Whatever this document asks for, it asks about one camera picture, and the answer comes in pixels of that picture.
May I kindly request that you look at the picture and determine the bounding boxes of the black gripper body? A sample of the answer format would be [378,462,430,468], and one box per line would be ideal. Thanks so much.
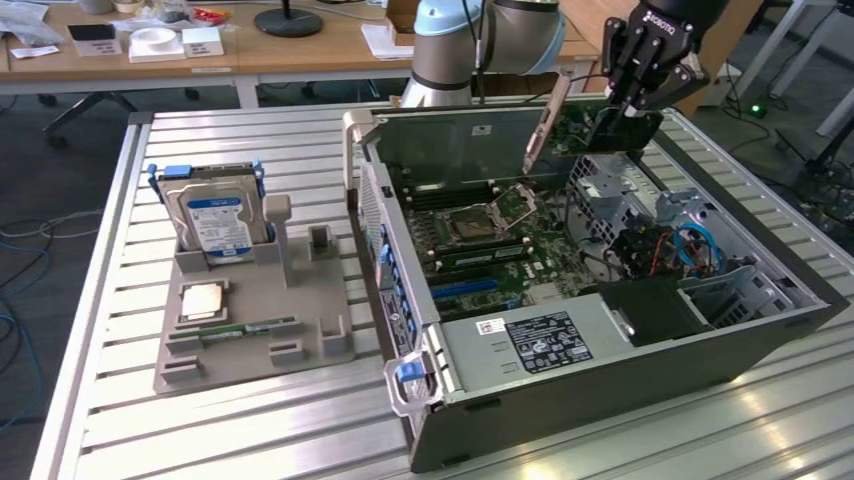
[629,0,730,57]

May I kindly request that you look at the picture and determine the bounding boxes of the slanted silver disk bay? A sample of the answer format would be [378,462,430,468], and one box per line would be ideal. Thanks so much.
[677,264,797,331]

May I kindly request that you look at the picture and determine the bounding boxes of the white paper card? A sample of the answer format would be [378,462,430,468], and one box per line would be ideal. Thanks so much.
[8,44,62,60]

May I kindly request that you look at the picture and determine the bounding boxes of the clear plastic bag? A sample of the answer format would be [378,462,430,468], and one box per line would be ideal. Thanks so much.
[0,1,67,47]

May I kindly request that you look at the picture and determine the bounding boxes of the green graphics card black fan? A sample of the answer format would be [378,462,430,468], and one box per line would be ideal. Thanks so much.
[522,71,667,175]

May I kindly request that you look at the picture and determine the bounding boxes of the grey parts rack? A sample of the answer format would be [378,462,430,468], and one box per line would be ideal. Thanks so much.
[151,192,359,396]

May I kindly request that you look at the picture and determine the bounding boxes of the silver socket cover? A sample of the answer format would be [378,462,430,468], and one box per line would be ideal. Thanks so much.
[491,182,541,225]

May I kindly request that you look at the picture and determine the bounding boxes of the silver CPU chip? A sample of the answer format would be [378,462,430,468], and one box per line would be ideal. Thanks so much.
[178,282,227,321]

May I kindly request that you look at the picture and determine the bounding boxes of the black wire connector block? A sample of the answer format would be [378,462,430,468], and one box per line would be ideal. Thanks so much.
[607,228,662,280]

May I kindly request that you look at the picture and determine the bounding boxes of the white socket box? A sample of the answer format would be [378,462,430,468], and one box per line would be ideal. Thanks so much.
[707,63,746,109]

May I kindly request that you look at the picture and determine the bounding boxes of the dark bagged item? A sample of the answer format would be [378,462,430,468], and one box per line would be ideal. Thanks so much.
[150,0,195,25]

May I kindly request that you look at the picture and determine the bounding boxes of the blue expansion slot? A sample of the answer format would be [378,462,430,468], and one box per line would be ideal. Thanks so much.
[430,278,501,302]

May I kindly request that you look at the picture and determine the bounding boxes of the beige card retainer latch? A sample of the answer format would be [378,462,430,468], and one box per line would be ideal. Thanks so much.
[340,110,383,194]

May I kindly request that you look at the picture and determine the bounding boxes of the wooden desk white frame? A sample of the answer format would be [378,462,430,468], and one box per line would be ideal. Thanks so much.
[0,2,259,109]
[236,0,602,109]

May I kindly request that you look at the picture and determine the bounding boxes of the black topped white box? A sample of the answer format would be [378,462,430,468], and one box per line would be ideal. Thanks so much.
[66,23,126,58]

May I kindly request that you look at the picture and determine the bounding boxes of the white paper stack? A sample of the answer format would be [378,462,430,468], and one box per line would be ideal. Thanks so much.
[359,22,416,62]

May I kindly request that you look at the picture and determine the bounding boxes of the dark grey open PC case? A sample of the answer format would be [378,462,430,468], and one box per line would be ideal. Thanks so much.
[342,97,853,474]

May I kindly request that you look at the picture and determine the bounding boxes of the silver chipset heatsink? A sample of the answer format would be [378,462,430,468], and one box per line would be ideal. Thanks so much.
[525,283,570,307]

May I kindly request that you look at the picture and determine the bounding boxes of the white labelled box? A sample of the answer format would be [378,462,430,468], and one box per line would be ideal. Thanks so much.
[180,26,226,60]

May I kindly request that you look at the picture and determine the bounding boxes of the brown cardboard box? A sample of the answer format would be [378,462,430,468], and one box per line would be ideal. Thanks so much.
[386,0,420,36]

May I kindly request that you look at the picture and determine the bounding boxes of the silver disk bay cage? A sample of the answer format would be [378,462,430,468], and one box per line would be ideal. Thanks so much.
[565,149,673,241]

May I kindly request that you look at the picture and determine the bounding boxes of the white tape roll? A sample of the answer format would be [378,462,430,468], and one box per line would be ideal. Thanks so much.
[131,27,176,49]

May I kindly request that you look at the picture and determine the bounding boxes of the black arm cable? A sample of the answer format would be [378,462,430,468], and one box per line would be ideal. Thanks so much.
[470,0,489,104]

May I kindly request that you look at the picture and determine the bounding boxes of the black plastic fan shroud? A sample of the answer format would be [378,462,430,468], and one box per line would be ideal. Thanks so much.
[595,277,710,349]

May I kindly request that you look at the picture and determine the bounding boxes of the green motherboard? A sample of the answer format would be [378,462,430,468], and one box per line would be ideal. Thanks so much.
[399,179,606,324]

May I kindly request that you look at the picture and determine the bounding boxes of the grey power supply unit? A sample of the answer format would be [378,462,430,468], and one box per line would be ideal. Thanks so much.
[436,292,639,396]

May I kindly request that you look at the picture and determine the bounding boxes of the flat white box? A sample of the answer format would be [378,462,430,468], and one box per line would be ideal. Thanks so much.
[127,39,188,65]

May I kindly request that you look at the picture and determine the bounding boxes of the blue wire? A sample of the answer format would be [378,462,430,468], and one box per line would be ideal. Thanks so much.
[670,223,727,277]

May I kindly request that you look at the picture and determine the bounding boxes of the CPU socket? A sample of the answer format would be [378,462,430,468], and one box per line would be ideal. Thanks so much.
[443,202,509,239]

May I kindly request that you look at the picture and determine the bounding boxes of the blue case release latch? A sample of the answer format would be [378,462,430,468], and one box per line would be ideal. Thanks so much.
[392,360,427,386]

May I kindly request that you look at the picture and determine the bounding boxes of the black office chair base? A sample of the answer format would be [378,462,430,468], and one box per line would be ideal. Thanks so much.
[36,88,202,149]

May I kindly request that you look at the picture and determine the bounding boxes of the white table frame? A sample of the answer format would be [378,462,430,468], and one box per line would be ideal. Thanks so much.
[726,0,854,139]

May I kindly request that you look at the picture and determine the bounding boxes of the black round lamp base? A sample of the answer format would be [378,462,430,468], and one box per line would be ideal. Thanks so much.
[252,0,327,39]

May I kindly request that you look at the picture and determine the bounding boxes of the hard disk blue carrier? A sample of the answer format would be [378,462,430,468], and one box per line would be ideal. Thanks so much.
[143,160,268,266]

